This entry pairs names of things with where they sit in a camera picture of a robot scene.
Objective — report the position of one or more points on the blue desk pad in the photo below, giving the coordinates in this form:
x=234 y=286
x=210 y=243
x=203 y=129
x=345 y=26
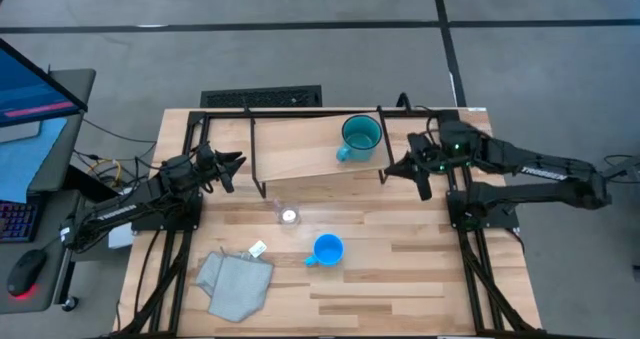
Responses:
x=25 y=159

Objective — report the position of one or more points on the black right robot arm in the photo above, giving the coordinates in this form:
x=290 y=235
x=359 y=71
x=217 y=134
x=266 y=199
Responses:
x=540 y=171

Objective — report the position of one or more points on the white box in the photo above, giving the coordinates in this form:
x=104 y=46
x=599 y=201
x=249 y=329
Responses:
x=119 y=239

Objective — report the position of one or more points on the black aluminium table frame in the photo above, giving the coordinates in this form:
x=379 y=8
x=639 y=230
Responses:
x=480 y=279

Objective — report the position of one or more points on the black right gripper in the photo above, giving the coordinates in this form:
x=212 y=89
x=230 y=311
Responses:
x=430 y=154

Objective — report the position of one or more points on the backlit keyboard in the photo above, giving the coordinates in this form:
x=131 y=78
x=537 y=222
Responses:
x=17 y=221

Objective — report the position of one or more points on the black caster wheel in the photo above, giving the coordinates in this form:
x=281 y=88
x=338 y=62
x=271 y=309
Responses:
x=70 y=304

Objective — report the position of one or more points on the large teal mug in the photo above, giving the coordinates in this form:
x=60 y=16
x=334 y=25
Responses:
x=360 y=139

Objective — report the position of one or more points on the black computer mouse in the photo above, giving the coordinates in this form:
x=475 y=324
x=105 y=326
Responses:
x=25 y=274

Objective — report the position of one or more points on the dark grey desk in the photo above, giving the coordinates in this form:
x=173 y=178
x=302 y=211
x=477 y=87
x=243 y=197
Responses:
x=70 y=144

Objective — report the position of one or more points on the white tag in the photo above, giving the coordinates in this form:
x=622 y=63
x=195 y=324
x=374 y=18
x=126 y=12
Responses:
x=257 y=249

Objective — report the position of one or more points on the medium blue cup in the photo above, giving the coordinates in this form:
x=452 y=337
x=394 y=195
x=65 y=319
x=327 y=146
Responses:
x=327 y=250

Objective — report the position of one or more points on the small clear glass cup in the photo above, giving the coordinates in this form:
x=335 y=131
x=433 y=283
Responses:
x=287 y=214

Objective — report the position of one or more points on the computer monitor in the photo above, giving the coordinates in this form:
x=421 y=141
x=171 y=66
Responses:
x=30 y=91

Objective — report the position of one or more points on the black floor vent grille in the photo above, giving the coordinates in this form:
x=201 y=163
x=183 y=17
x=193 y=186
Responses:
x=260 y=97

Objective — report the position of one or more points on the wooden shelf with black frame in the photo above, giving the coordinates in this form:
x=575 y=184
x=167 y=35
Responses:
x=300 y=149

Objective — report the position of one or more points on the grey cloth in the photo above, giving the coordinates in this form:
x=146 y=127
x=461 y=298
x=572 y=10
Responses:
x=235 y=286

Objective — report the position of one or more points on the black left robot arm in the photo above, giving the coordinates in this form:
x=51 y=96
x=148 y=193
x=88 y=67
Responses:
x=120 y=210

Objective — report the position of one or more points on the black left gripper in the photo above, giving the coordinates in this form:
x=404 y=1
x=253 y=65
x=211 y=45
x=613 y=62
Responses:
x=207 y=166

